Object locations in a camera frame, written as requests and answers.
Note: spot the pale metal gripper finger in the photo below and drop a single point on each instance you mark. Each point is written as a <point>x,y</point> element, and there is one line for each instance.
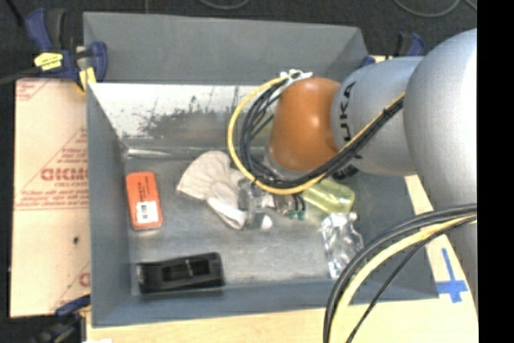
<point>254,220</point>
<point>249,194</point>

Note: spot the yellow-green clear plastic bottle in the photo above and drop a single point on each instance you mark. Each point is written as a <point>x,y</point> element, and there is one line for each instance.
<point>331,198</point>

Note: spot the clear crumpled plastic packet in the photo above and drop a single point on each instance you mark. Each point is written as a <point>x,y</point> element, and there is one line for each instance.
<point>341,241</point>

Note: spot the black plastic tape dispenser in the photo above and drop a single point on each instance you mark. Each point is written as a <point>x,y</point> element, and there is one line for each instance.
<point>180,273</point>

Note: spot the white cloth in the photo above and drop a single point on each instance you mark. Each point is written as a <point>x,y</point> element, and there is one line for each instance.
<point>206,176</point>

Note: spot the brown cardboard board, red print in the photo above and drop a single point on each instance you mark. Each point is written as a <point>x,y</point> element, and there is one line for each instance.
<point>48,221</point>

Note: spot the orange flat box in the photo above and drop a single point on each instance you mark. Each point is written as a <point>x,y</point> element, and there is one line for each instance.
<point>144,200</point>

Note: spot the grey metal bin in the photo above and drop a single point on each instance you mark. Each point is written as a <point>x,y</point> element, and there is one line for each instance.
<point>249,253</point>

